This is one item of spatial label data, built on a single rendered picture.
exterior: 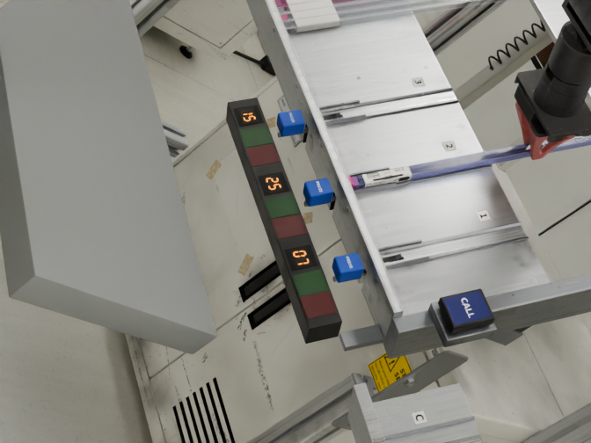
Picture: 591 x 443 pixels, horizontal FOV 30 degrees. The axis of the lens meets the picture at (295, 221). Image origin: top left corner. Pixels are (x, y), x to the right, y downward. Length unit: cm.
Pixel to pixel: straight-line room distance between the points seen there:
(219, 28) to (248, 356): 131
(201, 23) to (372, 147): 154
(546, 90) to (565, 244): 210
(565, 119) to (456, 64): 248
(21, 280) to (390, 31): 69
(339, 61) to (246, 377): 56
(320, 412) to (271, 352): 46
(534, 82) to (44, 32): 58
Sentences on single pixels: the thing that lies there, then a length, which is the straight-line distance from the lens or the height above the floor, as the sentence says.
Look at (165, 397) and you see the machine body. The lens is 189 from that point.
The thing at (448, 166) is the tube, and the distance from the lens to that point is 136.
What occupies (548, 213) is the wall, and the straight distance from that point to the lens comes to 345.
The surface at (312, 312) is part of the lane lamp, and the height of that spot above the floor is 65.
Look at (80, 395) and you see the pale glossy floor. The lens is 193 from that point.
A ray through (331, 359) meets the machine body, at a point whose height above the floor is 44.
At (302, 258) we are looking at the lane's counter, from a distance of 127.
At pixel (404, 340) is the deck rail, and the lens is 124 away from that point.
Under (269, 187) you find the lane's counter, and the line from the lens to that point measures 133.
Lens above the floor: 121
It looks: 25 degrees down
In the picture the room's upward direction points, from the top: 53 degrees clockwise
